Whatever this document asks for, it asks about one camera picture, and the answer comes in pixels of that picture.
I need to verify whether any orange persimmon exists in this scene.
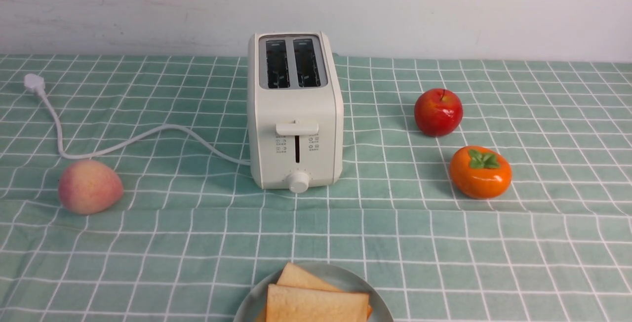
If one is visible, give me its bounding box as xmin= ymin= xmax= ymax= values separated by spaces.
xmin=449 ymin=146 xmax=513 ymax=199

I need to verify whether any toast slice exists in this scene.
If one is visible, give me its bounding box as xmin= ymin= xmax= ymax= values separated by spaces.
xmin=276 ymin=262 xmax=374 ymax=319
xmin=265 ymin=284 xmax=372 ymax=322

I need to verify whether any pale green plate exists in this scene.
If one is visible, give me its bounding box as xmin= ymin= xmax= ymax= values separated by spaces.
xmin=233 ymin=262 xmax=394 ymax=322

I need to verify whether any red apple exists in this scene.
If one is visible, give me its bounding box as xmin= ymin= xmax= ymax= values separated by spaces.
xmin=414 ymin=88 xmax=464 ymax=137

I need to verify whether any white power cord with plug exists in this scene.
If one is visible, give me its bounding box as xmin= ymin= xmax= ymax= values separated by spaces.
xmin=24 ymin=74 xmax=252 ymax=167

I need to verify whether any pink peach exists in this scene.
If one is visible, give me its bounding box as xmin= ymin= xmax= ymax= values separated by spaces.
xmin=57 ymin=160 xmax=124 ymax=215

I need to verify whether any green checkered tablecloth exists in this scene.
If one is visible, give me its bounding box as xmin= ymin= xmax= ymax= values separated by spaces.
xmin=0 ymin=54 xmax=632 ymax=322

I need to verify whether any white two-slot toaster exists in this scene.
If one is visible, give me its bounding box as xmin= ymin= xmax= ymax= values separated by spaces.
xmin=246 ymin=32 xmax=345 ymax=194

